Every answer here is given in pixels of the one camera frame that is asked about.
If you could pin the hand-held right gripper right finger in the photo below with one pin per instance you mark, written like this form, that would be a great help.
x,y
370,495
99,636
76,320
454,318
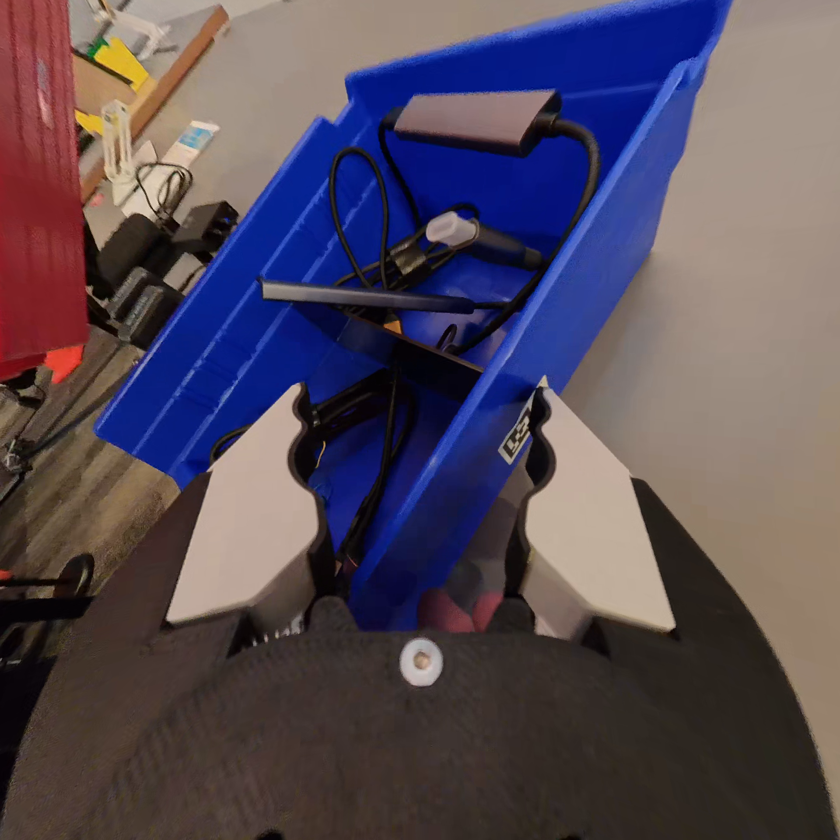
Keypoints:
x,y
590,525

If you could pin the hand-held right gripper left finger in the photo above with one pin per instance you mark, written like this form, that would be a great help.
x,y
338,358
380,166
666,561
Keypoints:
x,y
256,525

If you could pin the red plastic bin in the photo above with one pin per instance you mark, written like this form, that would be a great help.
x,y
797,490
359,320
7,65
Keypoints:
x,y
39,197

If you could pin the blue plastic bin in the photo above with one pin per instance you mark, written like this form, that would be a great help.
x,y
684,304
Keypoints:
x,y
623,65

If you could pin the black bin divider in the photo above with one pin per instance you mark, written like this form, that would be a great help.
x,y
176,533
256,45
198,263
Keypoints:
x,y
426,367

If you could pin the black charger box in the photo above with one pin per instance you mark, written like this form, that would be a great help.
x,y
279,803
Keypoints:
x,y
131,246
210,226
144,302

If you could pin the white and blue packet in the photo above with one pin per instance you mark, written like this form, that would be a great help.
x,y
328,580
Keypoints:
x,y
193,141

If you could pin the wooden side desk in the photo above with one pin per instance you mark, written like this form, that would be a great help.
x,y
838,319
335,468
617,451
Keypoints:
x,y
190,59

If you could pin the yellow bin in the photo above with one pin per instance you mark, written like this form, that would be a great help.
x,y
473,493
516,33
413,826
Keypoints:
x,y
124,62

